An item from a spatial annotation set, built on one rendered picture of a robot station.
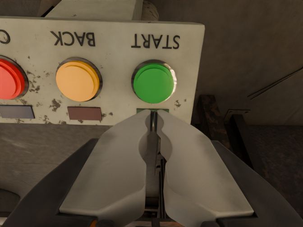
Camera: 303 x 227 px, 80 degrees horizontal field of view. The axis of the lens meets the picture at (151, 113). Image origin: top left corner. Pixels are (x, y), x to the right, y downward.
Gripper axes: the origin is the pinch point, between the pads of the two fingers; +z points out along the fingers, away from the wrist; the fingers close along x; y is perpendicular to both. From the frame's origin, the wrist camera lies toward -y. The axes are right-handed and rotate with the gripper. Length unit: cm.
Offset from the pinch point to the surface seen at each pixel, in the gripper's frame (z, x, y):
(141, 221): 14.0, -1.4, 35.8
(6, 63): 6.0, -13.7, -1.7
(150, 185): 128, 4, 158
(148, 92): 5.6, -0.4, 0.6
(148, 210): 129, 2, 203
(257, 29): 69, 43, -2
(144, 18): 51, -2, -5
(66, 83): 5.6, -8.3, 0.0
